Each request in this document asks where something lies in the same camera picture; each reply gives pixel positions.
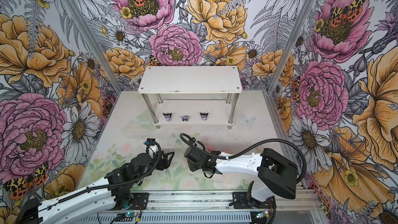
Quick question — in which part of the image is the aluminium corner post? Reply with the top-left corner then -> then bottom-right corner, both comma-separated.
61,0 -> 123,95
267,0 -> 317,94

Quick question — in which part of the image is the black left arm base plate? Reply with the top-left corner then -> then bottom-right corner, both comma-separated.
129,192 -> 149,211

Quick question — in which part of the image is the grey slotted cable duct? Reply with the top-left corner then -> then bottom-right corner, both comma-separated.
75,212 -> 252,224

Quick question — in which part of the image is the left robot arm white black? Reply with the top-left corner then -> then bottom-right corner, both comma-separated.
16,149 -> 174,224

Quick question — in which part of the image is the white two-tier shelf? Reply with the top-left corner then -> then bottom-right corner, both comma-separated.
138,66 -> 243,129

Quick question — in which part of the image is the purple black-eared figure toy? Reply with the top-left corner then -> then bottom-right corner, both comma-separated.
163,113 -> 173,122

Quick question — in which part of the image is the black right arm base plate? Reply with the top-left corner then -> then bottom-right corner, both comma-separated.
229,191 -> 276,209

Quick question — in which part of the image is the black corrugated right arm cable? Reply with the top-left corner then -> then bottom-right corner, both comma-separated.
179,133 -> 307,184

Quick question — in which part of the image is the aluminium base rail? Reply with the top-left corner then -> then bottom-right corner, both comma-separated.
133,189 -> 321,213

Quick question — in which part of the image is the aluminium corner post left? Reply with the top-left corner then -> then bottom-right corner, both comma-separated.
61,0 -> 123,95

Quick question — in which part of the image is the aluminium corner post right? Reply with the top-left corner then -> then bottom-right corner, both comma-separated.
267,0 -> 317,94

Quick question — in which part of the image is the black purple figure toy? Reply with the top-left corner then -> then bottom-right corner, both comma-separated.
200,112 -> 209,121

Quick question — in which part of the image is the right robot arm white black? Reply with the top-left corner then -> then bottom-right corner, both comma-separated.
184,148 -> 297,208

